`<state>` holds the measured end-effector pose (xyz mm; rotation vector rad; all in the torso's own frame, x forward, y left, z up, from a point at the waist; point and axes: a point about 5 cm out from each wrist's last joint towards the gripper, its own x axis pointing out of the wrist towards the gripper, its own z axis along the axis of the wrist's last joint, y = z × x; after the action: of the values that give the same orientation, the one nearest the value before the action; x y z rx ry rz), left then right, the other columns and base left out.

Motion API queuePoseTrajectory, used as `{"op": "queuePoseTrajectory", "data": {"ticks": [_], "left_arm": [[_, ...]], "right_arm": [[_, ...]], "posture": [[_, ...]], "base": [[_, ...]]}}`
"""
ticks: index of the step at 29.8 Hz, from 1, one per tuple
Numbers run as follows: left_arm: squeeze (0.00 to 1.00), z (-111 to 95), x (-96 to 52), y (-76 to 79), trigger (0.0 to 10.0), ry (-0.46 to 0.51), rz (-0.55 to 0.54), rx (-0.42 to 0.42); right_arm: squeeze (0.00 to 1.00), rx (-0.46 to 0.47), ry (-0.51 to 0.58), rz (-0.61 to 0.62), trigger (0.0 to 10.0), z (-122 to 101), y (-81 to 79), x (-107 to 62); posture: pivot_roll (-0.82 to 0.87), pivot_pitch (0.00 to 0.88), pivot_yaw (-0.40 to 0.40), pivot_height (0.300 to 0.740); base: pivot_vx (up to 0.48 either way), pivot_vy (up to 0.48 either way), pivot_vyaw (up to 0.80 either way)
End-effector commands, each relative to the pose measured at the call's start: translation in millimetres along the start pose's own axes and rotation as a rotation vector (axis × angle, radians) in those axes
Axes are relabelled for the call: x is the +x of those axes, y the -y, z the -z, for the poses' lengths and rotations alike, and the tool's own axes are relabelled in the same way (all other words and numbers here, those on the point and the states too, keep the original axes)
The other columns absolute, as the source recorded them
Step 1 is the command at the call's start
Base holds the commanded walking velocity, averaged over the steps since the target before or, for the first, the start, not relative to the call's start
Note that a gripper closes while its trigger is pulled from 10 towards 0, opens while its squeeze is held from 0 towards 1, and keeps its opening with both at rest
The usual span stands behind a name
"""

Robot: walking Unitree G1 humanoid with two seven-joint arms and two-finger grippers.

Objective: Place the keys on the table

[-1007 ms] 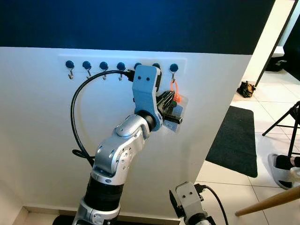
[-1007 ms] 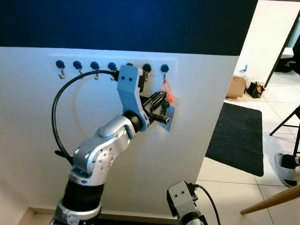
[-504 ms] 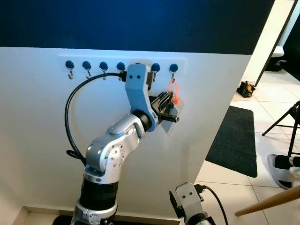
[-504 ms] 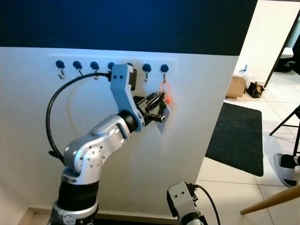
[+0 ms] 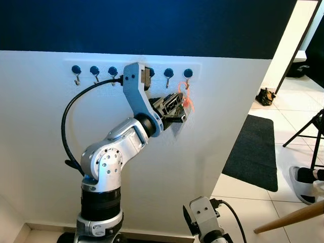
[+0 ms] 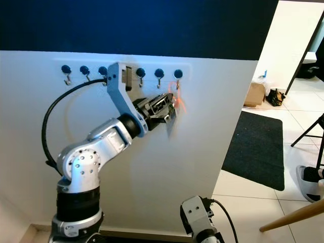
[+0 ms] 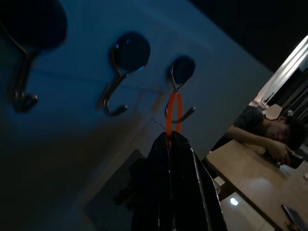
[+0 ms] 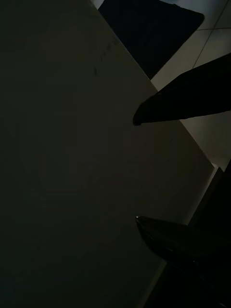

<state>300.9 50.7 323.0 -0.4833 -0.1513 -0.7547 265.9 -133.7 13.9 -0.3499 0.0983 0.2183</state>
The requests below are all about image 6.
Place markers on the black object under shelf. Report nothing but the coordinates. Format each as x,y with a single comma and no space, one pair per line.
309,72

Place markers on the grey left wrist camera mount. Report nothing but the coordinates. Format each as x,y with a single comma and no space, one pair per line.
120,96

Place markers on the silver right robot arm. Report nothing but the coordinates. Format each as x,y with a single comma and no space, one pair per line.
207,238

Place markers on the black stand legs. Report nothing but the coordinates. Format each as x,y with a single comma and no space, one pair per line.
318,129

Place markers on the white slipper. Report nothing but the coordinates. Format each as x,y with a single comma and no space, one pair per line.
306,190

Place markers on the white wall hook rail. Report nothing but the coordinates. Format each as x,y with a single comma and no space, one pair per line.
86,63

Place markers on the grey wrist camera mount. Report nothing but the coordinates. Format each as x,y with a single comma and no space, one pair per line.
120,96
197,215

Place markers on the white shelf board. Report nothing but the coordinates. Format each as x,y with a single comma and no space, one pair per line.
315,56

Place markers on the blue knob metal hook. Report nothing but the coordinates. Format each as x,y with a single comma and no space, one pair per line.
159,73
140,73
103,70
84,70
66,69
177,74

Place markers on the person's black-socked foot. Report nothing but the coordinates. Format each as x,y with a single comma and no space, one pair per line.
311,174

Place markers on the small black bag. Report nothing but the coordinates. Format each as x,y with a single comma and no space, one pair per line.
276,97

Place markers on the black floor mat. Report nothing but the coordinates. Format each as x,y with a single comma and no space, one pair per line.
255,149

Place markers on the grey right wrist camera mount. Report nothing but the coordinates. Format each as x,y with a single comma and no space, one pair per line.
197,215

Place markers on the round wooden stick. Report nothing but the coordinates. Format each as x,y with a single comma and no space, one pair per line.
293,215

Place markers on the brown cardboard box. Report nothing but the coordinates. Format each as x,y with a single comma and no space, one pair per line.
254,94

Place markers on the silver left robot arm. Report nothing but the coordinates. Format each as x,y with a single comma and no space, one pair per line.
80,164

